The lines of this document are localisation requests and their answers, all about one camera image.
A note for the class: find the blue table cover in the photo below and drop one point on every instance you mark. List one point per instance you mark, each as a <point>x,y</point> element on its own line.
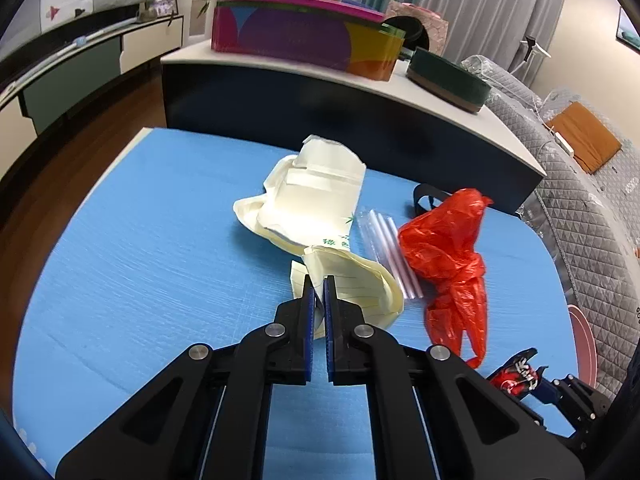
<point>150,260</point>

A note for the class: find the small photo frame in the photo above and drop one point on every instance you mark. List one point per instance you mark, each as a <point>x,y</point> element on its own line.
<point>165,6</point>

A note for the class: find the colourful rectangular box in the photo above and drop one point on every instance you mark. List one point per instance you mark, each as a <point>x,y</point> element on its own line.
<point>280,35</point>

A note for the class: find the pink plastic basin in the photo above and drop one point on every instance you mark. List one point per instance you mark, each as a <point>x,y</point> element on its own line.
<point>582,345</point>

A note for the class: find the framed wall picture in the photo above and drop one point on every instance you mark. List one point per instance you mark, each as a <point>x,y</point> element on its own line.
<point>630,30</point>

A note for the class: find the red plastic bag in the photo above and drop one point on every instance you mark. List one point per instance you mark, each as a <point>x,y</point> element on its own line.
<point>440,245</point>

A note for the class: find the television cabinet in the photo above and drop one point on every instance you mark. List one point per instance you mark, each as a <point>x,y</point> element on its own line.
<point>75,60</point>

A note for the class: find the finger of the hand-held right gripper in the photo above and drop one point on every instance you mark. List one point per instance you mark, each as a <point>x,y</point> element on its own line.
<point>525,355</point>
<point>545,392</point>

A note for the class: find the grey curtain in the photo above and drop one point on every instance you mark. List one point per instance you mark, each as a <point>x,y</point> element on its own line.
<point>500,10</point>

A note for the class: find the white top coffee table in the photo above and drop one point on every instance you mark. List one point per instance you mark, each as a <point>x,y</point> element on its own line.
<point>300,105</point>

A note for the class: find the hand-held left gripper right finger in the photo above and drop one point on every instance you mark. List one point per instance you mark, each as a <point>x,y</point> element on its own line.
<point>328,320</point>

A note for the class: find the grey quilted sofa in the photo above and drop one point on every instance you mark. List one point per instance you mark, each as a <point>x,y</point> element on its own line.
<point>590,210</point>

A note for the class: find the orange cushion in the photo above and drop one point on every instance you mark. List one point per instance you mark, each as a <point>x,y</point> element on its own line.
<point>585,135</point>

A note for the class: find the pink patterned bag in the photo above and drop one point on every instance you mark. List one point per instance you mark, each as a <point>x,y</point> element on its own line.
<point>435,27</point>

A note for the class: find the white power strip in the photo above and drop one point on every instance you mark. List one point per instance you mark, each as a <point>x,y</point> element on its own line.
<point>562,141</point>

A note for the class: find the black hat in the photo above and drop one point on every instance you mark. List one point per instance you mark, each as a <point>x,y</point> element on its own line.
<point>412,30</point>

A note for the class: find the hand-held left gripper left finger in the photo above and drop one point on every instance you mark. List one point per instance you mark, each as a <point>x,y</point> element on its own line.
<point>310,320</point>

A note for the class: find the clear straw packet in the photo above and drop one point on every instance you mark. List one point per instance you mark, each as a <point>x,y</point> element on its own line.
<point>385,245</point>

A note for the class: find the cream lined paper wrapper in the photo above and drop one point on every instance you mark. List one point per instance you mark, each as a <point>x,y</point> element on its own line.
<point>360,280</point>

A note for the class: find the dark red patterned wrapper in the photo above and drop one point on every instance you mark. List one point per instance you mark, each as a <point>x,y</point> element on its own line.
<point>517,381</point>

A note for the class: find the cream paper bag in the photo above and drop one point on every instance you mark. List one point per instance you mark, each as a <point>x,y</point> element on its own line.
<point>310,185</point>

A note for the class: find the green round tin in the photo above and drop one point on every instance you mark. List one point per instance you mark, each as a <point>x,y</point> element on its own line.
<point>445,77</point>

